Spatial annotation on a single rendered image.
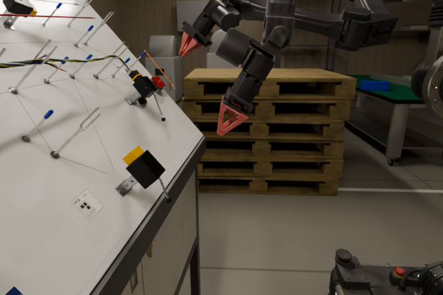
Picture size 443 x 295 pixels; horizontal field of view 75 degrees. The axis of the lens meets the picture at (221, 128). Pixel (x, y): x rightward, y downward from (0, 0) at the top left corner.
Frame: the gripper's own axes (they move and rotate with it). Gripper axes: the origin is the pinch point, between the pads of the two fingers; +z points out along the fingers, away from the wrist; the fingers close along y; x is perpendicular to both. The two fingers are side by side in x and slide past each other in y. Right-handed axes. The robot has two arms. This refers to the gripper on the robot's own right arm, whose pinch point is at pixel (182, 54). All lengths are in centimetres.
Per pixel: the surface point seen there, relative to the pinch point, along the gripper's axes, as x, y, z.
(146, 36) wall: 549, -271, 121
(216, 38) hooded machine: 492, -122, 18
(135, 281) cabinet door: -38, 36, 43
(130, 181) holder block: -39.4, 20.0, 21.8
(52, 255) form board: -60, 22, 26
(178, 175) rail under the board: -16.0, 26.0, 25.7
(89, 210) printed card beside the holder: -50, 19, 25
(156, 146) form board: -15.0, 15.1, 23.9
